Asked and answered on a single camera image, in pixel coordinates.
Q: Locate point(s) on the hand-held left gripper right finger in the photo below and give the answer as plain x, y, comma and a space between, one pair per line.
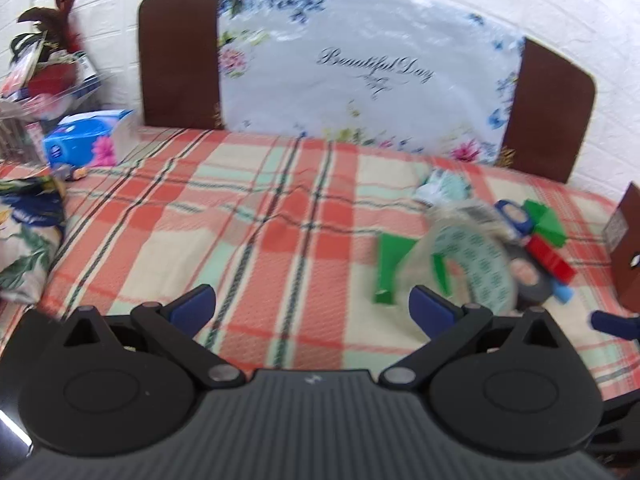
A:
430, 307

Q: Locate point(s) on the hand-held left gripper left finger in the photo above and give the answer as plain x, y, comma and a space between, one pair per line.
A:
192, 307

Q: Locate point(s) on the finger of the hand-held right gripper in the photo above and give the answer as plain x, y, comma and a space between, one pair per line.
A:
625, 425
615, 325

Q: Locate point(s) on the brown cardboard box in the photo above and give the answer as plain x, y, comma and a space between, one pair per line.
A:
627, 270

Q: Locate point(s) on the light blue cylinder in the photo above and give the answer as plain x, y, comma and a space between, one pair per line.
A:
562, 294

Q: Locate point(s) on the green angled block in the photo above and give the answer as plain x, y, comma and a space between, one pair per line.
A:
390, 260

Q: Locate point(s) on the green dotted tape roll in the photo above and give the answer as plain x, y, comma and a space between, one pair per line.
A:
480, 260

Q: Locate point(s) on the black tape roll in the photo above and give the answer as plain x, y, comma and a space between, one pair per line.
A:
537, 285

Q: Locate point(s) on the red block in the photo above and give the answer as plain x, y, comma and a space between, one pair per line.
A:
552, 260

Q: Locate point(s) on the green wedge block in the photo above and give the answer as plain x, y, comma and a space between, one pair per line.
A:
550, 227

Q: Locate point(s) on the blue tape roll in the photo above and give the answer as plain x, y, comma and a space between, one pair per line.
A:
515, 222

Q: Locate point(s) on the green white packet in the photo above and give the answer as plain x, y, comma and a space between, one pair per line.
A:
442, 187

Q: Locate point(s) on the floral cloth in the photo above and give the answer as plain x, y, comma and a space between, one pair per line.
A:
25, 250

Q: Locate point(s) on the blue tissue box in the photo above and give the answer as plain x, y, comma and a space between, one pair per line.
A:
80, 135

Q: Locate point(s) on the floral plastic bag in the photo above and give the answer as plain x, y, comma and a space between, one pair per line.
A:
350, 100

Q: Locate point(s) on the clear plastic bin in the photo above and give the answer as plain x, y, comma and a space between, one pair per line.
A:
50, 90

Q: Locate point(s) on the red feather decoration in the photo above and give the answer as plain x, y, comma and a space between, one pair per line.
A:
62, 15

